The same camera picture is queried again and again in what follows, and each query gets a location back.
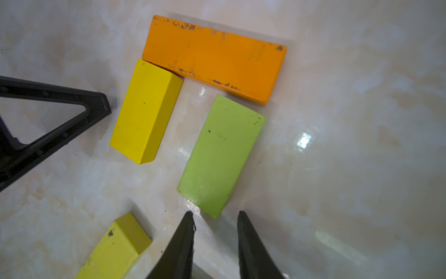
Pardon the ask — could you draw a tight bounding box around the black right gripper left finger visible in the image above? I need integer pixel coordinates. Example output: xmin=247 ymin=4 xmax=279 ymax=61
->
xmin=147 ymin=211 xmax=196 ymax=279

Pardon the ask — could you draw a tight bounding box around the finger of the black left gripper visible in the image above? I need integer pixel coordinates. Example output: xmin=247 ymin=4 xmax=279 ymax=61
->
xmin=0 ymin=76 xmax=113 ymax=193

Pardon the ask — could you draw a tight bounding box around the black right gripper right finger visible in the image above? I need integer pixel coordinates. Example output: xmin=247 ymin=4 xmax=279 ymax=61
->
xmin=237 ymin=211 xmax=283 ymax=279

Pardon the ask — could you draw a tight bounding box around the yellow short block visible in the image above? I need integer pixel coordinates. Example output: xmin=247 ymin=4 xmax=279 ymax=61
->
xmin=110 ymin=59 xmax=183 ymax=165

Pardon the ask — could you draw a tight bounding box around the lime green block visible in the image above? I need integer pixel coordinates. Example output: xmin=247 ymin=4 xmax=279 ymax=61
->
xmin=177 ymin=95 xmax=266 ymax=219
xmin=76 ymin=212 xmax=152 ymax=279

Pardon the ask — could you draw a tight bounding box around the orange long block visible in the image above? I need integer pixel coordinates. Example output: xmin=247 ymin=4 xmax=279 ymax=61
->
xmin=142 ymin=15 xmax=287 ymax=105

